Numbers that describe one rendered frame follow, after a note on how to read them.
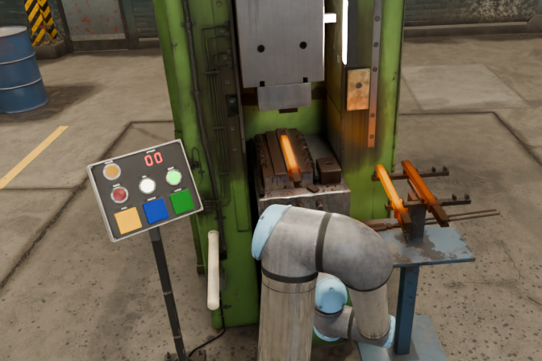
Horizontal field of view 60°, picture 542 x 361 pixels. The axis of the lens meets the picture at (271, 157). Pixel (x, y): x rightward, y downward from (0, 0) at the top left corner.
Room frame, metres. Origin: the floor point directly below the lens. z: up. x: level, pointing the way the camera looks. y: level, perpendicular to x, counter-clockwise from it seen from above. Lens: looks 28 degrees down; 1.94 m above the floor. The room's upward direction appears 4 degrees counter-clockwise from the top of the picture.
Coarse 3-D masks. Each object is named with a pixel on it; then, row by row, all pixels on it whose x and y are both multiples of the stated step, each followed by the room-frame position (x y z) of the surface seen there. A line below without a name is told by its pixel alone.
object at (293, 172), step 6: (282, 138) 1.92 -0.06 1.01; (282, 144) 1.88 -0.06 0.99; (288, 144) 1.85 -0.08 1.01; (288, 150) 1.80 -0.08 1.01; (288, 156) 1.74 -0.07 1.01; (288, 162) 1.70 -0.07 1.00; (294, 162) 1.68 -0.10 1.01; (294, 168) 1.62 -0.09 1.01; (294, 174) 1.58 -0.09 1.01; (294, 180) 1.53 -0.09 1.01; (300, 180) 1.53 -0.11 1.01; (294, 186) 1.53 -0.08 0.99; (300, 186) 1.53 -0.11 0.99
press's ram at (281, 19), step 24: (240, 0) 1.62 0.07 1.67; (264, 0) 1.63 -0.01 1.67; (288, 0) 1.63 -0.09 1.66; (312, 0) 1.64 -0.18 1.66; (240, 24) 1.62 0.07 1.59; (264, 24) 1.63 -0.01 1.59; (288, 24) 1.63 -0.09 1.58; (312, 24) 1.64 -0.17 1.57; (240, 48) 1.62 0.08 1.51; (264, 48) 1.63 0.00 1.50; (288, 48) 1.63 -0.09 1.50; (312, 48) 1.64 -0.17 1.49; (264, 72) 1.62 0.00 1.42; (288, 72) 1.63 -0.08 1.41; (312, 72) 1.64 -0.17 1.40
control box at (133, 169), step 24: (168, 144) 1.55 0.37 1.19; (96, 168) 1.41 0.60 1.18; (120, 168) 1.44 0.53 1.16; (144, 168) 1.47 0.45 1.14; (168, 168) 1.49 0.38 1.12; (96, 192) 1.37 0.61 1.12; (144, 192) 1.42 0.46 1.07; (168, 192) 1.45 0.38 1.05; (192, 192) 1.48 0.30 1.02; (144, 216) 1.37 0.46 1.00
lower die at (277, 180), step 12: (276, 132) 2.03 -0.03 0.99; (288, 132) 1.99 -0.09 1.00; (264, 144) 1.92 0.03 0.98; (276, 144) 1.89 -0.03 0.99; (264, 156) 1.80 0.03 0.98; (276, 156) 1.78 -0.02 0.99; (300, 156) 1.76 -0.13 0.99; (264, 168) 1.70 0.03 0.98; (276, 168) 1.67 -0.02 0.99; (288, 168) 1.65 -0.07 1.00; (300, 168) 1.64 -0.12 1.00; (264, 180) 1.62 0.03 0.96; (276, 180) 1.63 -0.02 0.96; (288, 180) 1.63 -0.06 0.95; (312, 180) 1.64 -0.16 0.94
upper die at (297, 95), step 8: (304, 80) 1.67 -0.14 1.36; (256, 88) 1.64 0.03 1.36; (264, 88) 1.62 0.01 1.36; (272, 88) 1.63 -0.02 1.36; (280, 88) 1.63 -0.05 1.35; (288, 88) 1.63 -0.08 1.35; (296, 88) 1.63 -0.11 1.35; (304, 88) 1.64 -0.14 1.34; (256, 96) 1.68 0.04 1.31; (264, 96) 1.62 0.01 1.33; (272, 96) 1.63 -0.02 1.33; (280, 96) 1.63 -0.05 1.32; (288, 96) 1.63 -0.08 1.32; (296, 96) 1.63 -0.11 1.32; (304, 96) 1.64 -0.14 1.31; (264, 104) 1.62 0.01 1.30; (272, 104) 1.63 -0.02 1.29; (280, 104) 1.63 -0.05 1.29; (288, 104) 1.63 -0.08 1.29; (296, 104) 1.63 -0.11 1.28; (304, 104) 1.64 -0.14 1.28
